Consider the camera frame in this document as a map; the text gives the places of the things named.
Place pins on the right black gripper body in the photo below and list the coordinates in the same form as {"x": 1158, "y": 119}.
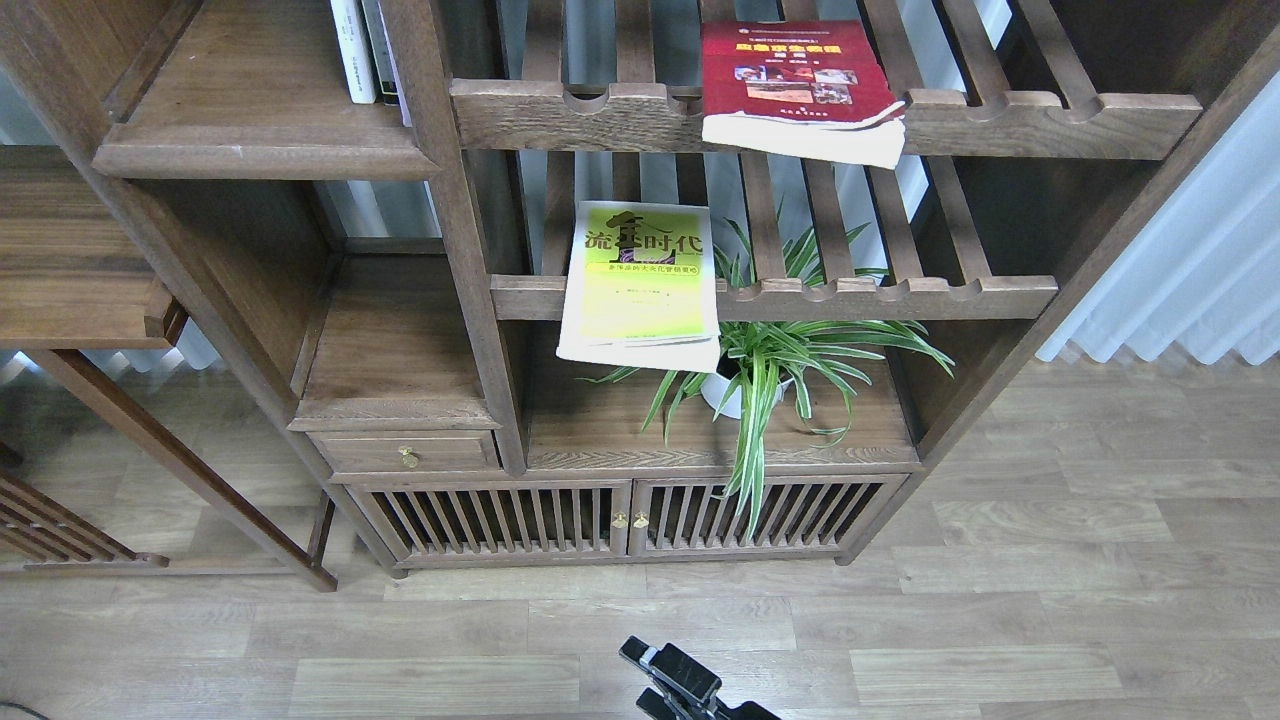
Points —
{"x": 717, "y": 709}

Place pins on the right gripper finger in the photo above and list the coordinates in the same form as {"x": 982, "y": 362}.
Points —
{"x": 662, "y": 702}
{"x": 673, "y": 670}

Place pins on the green spider plant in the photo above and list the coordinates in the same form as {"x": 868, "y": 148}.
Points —
{"x": 749, "y": 351}

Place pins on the yellow green cover book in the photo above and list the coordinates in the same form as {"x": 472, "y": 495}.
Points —
{"x": 642, "y": 288}

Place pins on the dark wooden bookshelf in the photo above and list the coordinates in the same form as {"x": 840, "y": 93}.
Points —
{"x": 379, "y": 286}

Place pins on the red cover book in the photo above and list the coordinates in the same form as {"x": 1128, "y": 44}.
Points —
{"x": 807, "y": 89}

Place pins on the pale purple upright book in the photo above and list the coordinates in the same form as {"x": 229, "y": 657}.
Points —
{"x": 402, "y": 103}

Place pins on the white curtain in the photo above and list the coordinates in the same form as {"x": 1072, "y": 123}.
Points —
{"x": 1202, "y": 279}

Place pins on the dark upright book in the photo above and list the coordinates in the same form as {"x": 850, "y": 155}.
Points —
{"x": 379, "y": 51}

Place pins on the white upright book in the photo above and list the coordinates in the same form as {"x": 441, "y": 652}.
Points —
{"x": 355, "y": 52}

